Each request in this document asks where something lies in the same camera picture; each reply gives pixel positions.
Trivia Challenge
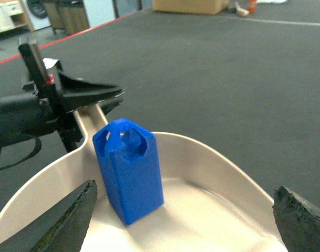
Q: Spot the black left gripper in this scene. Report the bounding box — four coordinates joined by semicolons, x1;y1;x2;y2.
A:
23;58;125;152

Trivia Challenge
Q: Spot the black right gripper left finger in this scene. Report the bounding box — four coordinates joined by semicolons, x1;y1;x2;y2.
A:
0;180;98;251

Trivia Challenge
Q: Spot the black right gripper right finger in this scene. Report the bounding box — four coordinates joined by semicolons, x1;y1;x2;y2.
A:
273;186;320;251

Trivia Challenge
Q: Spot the blue plastic part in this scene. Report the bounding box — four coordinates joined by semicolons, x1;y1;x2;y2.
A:
92;118;164;225

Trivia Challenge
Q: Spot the beige plastic dustpan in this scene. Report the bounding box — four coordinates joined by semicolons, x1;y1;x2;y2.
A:
0;105;286;251

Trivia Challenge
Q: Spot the cardboard box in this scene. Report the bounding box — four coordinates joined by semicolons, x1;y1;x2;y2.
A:
152;0;230;15

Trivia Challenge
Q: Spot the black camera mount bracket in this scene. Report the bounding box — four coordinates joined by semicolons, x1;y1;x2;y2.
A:
18;36;48;98

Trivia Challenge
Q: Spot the black cable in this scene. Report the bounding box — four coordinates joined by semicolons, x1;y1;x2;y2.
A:
0;136;43;197

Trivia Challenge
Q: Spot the wooden handled brush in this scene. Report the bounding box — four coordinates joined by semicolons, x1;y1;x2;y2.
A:
226;1;250;17

